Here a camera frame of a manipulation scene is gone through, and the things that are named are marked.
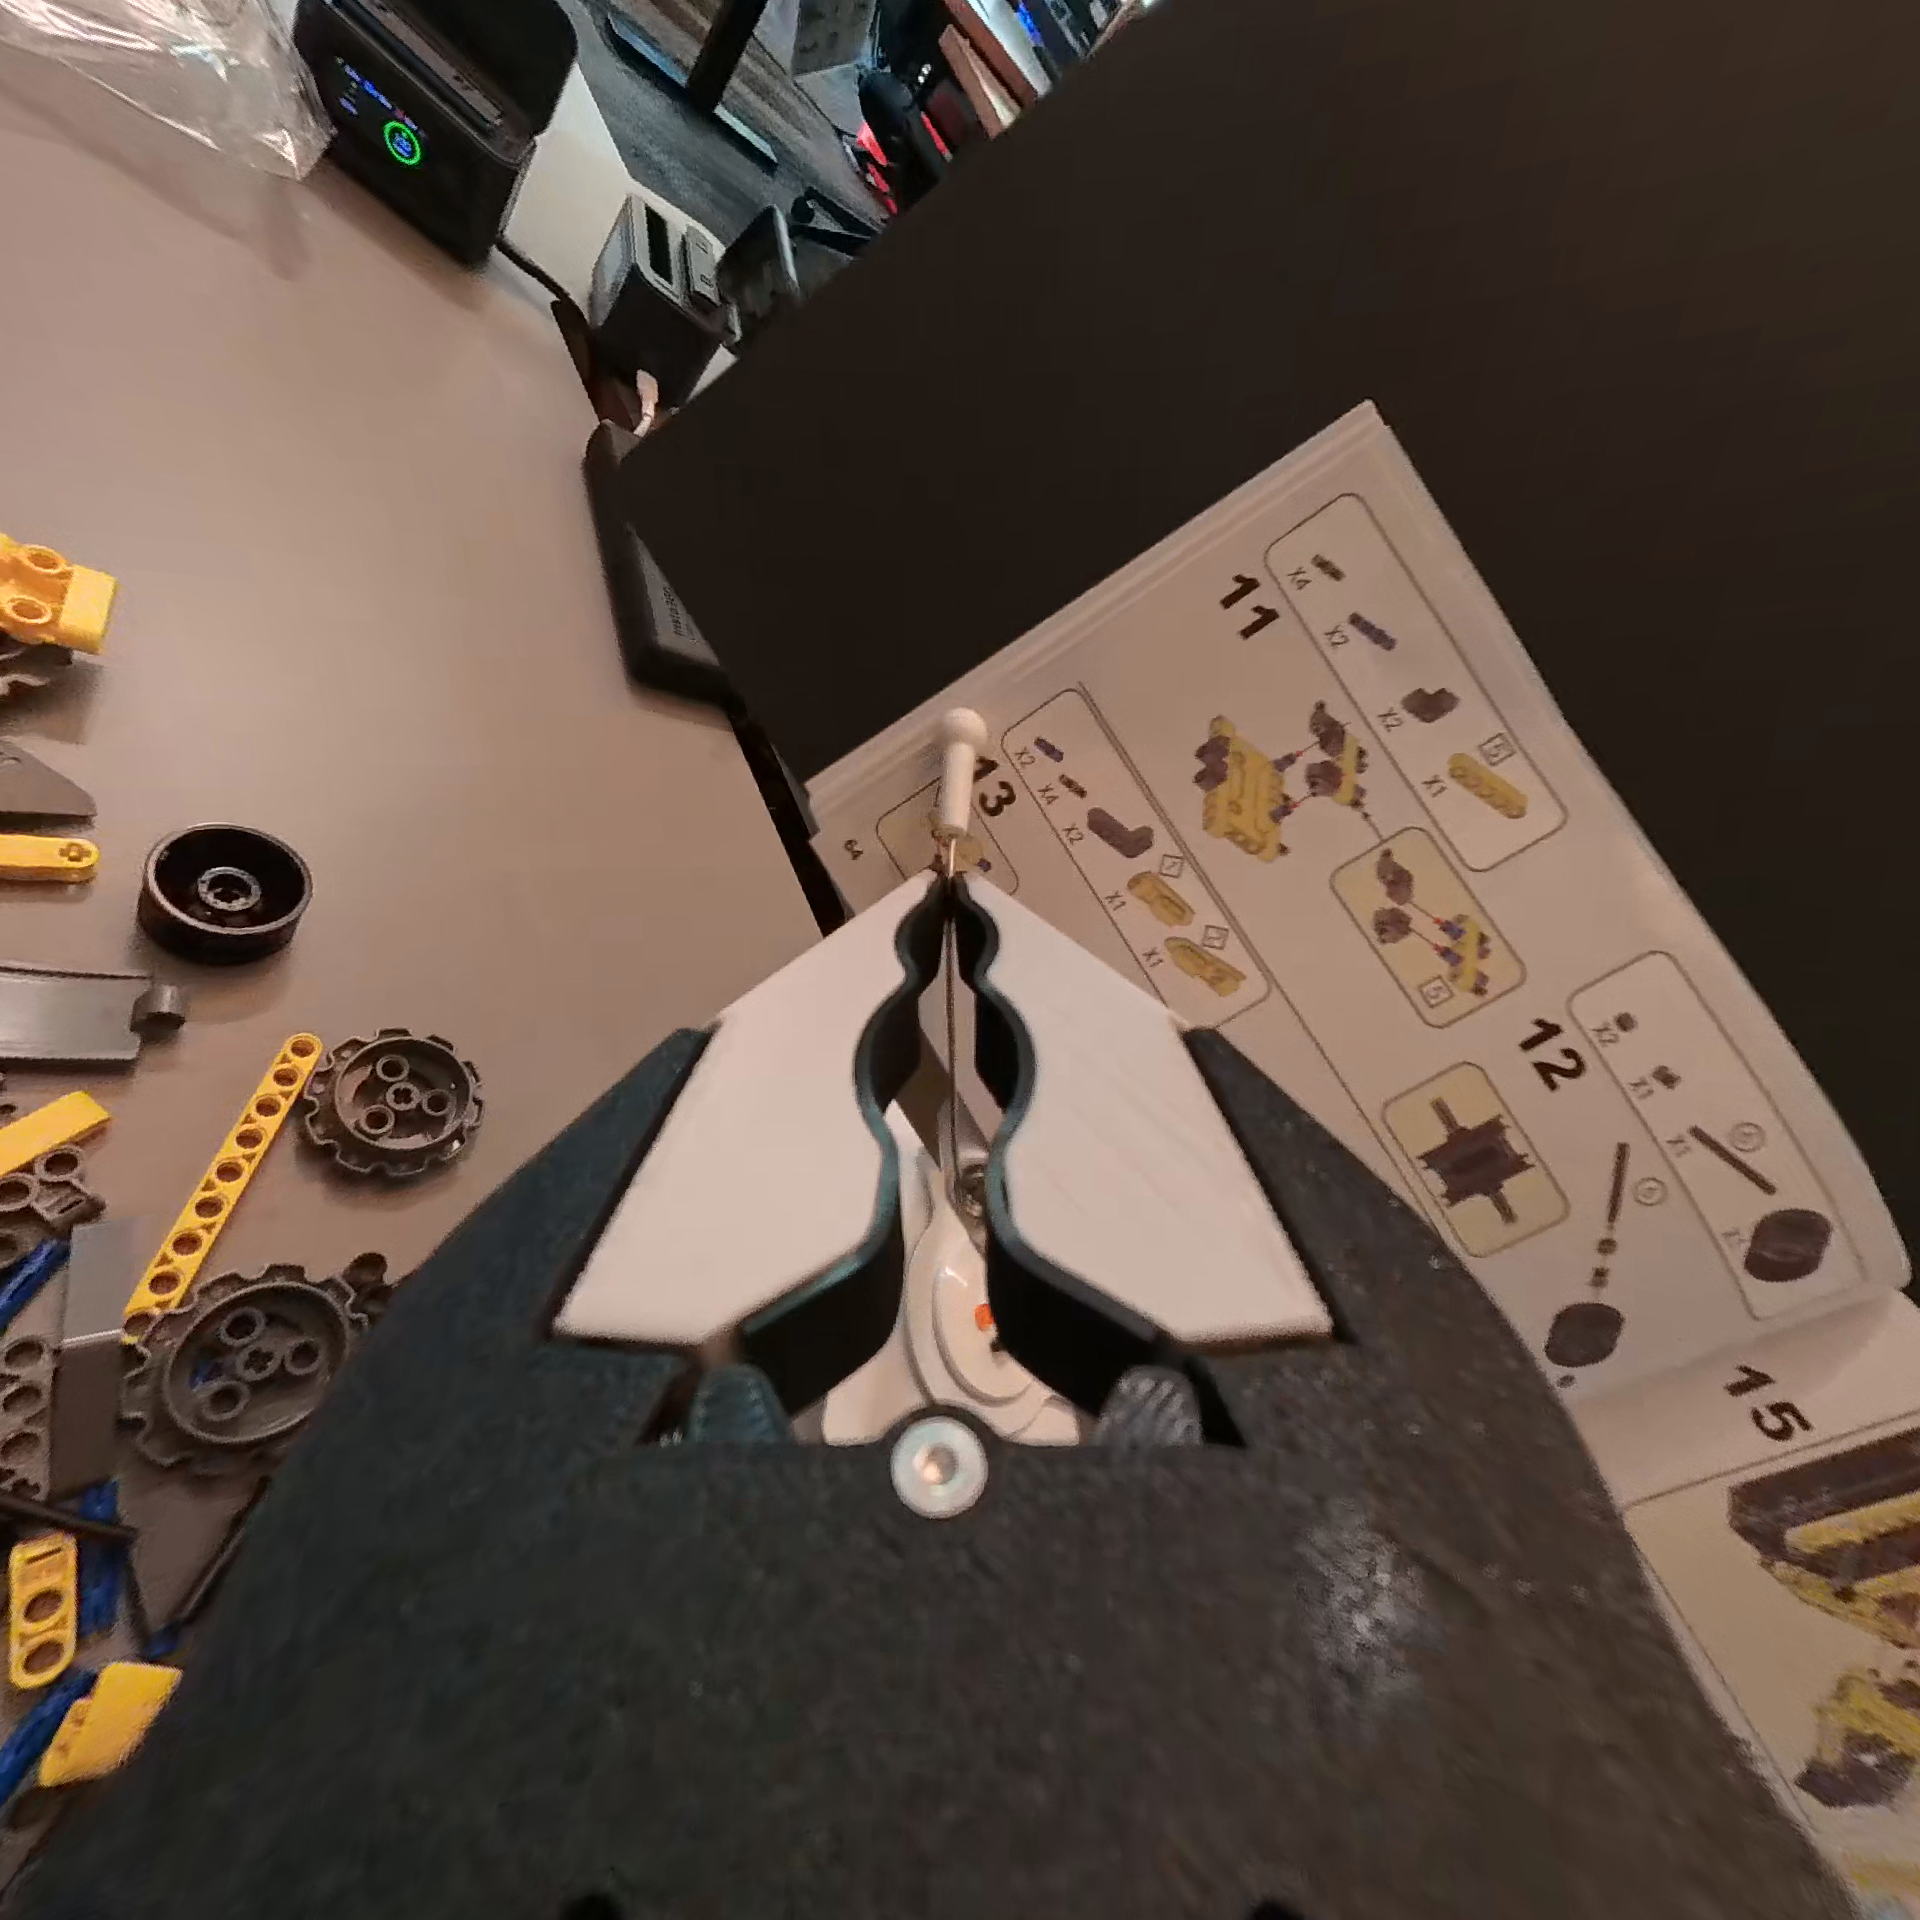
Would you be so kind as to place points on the black power station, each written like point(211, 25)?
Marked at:
point(435, 179)

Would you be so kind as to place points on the clear plastic bag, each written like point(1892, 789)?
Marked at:
point(150, 77)

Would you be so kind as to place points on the yellow sloped panel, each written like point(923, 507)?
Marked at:
point(114, 1723)

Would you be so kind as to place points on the instruction booklet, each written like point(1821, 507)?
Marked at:
point(1350, 900)

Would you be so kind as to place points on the pile of building brick pieces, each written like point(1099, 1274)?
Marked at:
point(47, 1200)

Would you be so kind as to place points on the dark grey sprocket wheel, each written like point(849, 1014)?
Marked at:
point(345, 1076)
point(180, 1393)

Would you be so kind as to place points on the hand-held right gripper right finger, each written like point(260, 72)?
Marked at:
point(1138, 1172)

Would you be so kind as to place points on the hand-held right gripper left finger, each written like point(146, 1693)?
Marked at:
point(719, 1172)

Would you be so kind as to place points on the grey charger dock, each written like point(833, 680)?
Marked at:
point(659, 286)

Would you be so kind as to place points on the black flat device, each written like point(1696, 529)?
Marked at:
point(659, 599)

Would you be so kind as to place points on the black wheel rim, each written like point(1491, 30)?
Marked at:
point(224, 900)

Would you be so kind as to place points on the long yellow holed beam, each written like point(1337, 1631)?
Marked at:
point(224, 1184)

